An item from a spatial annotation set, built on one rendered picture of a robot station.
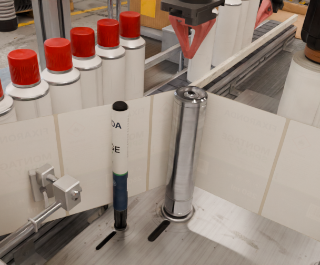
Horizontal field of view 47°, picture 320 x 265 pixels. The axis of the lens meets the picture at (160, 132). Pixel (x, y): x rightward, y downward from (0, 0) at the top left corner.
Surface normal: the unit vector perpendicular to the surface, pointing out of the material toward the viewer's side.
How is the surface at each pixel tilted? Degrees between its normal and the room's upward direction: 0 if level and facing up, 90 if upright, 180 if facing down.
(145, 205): 0
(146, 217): 0
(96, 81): 90
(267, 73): 0
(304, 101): 91
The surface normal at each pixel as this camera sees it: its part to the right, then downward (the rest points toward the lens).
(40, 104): 0.78, 0.39
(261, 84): 0.06, -0.82
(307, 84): -0.68, 0.39
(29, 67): 0.59, 0.48
